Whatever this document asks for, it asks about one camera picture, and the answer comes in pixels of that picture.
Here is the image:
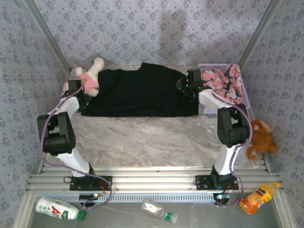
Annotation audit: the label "grey slotted cable duct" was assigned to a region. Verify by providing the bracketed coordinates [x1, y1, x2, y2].
[41, 192, 216, 203]

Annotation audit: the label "small circuit board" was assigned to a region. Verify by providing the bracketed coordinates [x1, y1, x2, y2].
[213, 193, 230, 205]
[79, 193, 99, 200]

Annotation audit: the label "pink white plush toy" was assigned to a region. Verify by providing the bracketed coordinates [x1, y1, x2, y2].
[62, 57, 105, 97]

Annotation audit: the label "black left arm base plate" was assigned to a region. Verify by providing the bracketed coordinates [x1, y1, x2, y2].
[69, 175, 113, 191]

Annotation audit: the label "orange juice bottle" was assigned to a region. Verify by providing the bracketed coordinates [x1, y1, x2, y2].
[239, 181, 281, 216]

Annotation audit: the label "clear empty plastic bottle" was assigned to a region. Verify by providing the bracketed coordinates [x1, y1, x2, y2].
[141, 198, 178, 224]

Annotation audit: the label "brown plush monkey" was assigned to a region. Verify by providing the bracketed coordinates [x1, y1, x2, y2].
[246, 119, 278, 161]

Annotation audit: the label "white milk bottle green cap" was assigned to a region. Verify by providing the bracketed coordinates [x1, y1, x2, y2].
[35, 196, 86, 221]

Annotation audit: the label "purple plastic basket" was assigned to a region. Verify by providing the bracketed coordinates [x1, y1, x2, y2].
[198, 63, 251, 114]

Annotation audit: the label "black shirt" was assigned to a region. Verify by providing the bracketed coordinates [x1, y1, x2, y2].
[80, 62, 200, 117]

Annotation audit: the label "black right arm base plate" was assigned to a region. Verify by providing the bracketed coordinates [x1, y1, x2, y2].
[195, 175, 239, 190]

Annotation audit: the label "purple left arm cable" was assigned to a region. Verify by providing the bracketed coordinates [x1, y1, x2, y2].
[39, 76, 114, 211]

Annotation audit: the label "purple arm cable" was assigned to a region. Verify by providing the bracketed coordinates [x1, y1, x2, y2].
[39, 76, 114, 211]
[204, 68, 253, 207]

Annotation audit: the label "aluminium rail frame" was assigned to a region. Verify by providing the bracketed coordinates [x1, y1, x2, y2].
[25, 156, 285, 192]

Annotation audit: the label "pink shark print shorts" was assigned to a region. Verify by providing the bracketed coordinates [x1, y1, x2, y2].
[200, 64, 243, 105]

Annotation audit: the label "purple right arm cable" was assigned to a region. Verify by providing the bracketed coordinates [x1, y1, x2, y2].
[204, 68, 253, 207]

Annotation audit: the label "aluminium frame post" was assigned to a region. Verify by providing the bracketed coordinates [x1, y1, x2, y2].
[237, 0, 283, 69]
[23, 0, 72, 72]

